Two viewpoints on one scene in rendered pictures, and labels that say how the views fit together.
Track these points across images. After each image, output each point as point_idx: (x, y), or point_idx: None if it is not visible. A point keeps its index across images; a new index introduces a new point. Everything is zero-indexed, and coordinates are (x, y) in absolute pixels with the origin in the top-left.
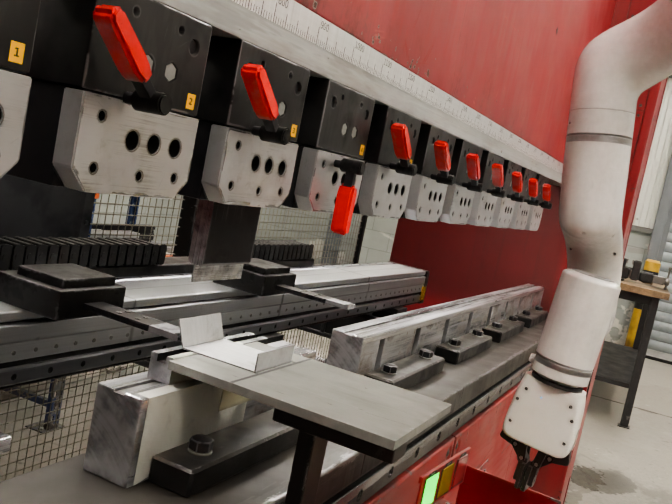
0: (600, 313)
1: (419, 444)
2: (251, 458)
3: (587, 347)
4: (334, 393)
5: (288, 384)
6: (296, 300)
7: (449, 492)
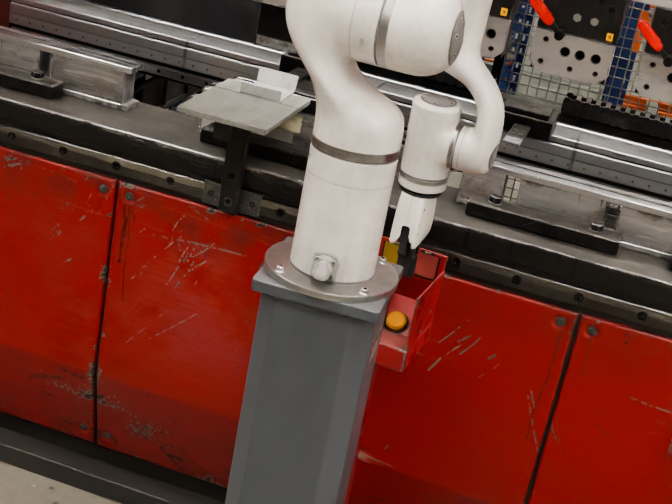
0: (411, 125)
1: (459, 256)
2: (253, 149)
3: (406, 153)
4: (234, 104)
5: (232, 96)
6: (602, 165)
7: (588, 382)
